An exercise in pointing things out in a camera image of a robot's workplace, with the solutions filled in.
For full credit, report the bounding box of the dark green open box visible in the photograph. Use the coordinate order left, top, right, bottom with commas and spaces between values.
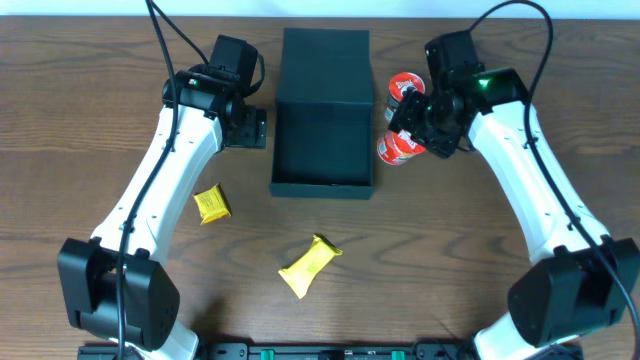
269, 28, 375, 200

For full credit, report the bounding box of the black cable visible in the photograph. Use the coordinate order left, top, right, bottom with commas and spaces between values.
467, 0, 640, 346
114, 0, 211, 360

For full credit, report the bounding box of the small yellow snack packet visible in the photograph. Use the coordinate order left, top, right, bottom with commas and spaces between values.
193, 184, 232, 225

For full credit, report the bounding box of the left black cable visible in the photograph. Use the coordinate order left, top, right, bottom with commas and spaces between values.
114, 0, 211, 360

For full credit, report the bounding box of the red Pringles can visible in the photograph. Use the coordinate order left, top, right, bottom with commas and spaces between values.
376, 130, 426, 166

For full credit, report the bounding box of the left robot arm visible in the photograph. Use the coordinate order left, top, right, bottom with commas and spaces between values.
57, 68, 266, 359

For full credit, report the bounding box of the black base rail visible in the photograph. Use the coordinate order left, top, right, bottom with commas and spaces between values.
76, 340, 584, 360

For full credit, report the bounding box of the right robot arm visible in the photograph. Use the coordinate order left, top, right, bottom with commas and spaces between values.
389, 69, 639, 359

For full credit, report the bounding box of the long yellow snack bar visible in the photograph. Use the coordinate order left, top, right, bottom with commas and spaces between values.
278, 234, 343, 299

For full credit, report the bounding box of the right black cable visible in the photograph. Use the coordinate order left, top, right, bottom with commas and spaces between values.
467, 0, 640, 346

